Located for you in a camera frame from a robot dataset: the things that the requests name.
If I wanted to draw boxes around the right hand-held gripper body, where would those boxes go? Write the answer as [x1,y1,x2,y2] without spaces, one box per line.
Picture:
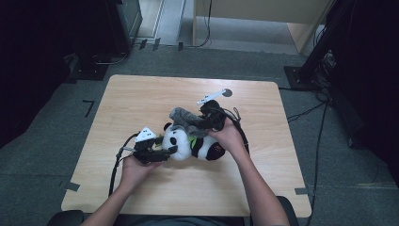
[197,89,228,131]

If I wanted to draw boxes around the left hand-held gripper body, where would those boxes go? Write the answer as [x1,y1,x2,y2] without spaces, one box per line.
[131,126,165,165]

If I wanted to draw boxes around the panda plush toy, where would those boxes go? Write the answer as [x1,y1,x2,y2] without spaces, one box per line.
[161,121,227,162]

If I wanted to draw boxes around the grey fluffy cloth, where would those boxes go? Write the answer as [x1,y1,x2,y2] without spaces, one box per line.
[168,106,211,138]

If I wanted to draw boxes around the person's left hand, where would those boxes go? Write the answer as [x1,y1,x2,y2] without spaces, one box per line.
[120,154,163,190]

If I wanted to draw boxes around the person's dark clothing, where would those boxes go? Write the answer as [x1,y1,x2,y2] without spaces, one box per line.
[112,215,252,226]

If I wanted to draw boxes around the light wooden cabinet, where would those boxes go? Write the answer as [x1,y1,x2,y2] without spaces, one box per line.
[192,0,335,55]

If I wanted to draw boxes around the black metal stand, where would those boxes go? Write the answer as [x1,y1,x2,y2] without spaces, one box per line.
[283,0,356,92]

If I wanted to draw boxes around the black cabinet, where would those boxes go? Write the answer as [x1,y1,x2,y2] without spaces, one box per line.
[104,0,144,56]

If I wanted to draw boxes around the dark curtain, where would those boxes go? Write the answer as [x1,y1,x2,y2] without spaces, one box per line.
[326,0,399,187]
[0,0,109,150]

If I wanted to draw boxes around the left hand-held gripper black cable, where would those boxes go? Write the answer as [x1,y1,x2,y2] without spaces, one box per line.
[107,132,139,198]

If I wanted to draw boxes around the hand-held gripper black cable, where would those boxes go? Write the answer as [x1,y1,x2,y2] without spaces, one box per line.
[219,107,251,155]
[107,132,139,198]

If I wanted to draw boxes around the right hand-held gripper black cable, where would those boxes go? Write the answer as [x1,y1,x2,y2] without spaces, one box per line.
[219,107,251,155]

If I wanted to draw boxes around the looped black floor cable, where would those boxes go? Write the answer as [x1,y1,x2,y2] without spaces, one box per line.
[92,51,130,66]

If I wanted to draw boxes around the short black floor cable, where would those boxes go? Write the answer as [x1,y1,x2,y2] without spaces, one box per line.
[286,102,327,123]

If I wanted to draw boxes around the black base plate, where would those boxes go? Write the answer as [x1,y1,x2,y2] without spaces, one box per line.
[74,62,110,82]

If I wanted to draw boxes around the hanging black cable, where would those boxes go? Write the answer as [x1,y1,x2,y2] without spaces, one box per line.
[187,0,213,49]

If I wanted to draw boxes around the long black floor cable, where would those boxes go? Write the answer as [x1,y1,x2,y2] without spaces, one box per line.
[305,102,329,226]

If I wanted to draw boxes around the tangle of black cables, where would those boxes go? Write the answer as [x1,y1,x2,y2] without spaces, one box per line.
[311,50,338,103]

